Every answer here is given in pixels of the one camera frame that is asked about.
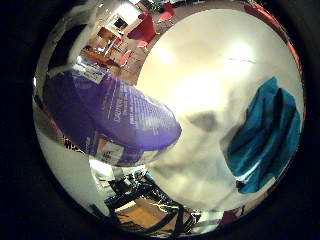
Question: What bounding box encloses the purple spray bottle white top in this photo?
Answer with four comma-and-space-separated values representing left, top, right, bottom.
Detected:
42, 56, 184, 168

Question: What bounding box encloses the teal cloth with white stripes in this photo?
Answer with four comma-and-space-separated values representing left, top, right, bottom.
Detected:
226, 75, 303, 195

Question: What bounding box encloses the wooden desk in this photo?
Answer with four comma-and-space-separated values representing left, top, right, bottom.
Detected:
96, 26, 118, 44

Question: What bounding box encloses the dark monitor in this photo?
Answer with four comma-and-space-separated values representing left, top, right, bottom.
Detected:
112, 16, 129, 30

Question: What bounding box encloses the dark red chair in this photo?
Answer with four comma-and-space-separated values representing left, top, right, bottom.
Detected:
127, 12, 158, 43

